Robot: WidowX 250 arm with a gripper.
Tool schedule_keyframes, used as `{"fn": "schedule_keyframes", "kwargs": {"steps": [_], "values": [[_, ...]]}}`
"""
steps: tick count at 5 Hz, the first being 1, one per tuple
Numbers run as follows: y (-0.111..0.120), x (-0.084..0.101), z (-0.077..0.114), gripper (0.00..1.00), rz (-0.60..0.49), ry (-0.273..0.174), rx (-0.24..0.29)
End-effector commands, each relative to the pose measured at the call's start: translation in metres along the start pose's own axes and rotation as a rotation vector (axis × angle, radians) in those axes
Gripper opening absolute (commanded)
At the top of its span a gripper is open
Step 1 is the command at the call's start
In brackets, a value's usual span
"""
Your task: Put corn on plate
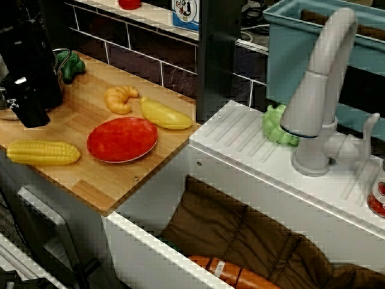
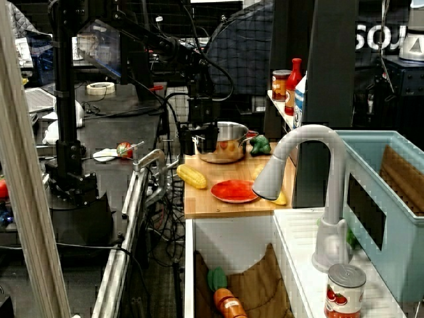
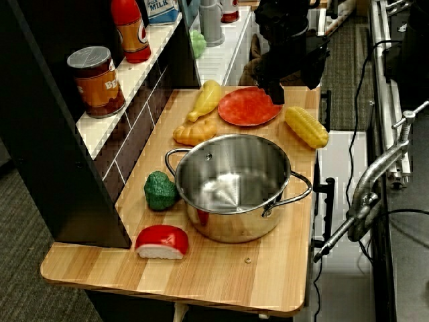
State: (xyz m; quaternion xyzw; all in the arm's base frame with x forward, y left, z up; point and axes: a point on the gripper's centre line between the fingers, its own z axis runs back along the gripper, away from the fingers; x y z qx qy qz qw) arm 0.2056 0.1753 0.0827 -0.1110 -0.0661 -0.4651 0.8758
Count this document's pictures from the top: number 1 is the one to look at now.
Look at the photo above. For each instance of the dark tile backsplash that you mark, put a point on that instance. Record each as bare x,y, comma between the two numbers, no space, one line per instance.
150,60

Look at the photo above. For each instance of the aluminium rail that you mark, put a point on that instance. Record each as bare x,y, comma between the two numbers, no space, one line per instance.
18,259

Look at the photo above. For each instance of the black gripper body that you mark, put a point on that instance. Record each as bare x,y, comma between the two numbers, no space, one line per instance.
45,78

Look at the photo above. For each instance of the wooden countertop board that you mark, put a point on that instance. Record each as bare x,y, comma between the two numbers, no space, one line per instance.
90,180

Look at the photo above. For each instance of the white toy kitchen sink unit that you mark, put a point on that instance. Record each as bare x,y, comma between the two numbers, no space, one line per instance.
240,168

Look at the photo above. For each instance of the orange toy carrot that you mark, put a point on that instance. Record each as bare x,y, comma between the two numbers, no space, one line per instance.
228,271

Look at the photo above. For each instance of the green toy grapes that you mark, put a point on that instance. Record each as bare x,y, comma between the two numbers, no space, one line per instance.
273,126

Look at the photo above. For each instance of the yellow toy banana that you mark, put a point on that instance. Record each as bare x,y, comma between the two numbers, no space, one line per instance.
165,116

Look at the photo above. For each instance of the teal plastic bin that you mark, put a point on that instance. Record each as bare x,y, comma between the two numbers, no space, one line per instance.
282,60

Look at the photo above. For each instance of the silver metal pot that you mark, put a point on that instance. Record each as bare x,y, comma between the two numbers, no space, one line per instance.
60,79

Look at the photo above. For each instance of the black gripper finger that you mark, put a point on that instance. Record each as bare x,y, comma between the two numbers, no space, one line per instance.
30,111

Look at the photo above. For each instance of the brown quilted cloth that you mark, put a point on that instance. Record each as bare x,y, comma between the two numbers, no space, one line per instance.
225,216

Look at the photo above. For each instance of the orange toy croissant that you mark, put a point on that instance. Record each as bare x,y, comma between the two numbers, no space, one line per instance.
117,100

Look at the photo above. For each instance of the green toy broccoli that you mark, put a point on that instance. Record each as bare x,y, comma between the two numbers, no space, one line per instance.
70,67

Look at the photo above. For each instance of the blue white carton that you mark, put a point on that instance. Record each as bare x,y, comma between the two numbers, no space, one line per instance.
185,12

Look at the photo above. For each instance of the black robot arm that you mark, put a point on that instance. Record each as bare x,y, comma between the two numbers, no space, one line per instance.
24,24

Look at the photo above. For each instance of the grey toy faucet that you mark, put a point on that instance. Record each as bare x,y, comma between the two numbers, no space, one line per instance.
319,90

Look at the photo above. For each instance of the grey oven door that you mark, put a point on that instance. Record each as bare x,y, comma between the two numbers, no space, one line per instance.
45,222

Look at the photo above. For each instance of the yellow toy corn cob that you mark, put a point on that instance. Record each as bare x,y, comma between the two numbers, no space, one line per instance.
42,153

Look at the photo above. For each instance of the red plate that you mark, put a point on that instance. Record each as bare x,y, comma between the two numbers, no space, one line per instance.
121,140

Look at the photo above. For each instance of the tomato soup can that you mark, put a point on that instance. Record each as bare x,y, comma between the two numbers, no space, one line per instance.
377,198

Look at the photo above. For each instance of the black vertical post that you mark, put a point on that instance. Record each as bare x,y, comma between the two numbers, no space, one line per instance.
216,60

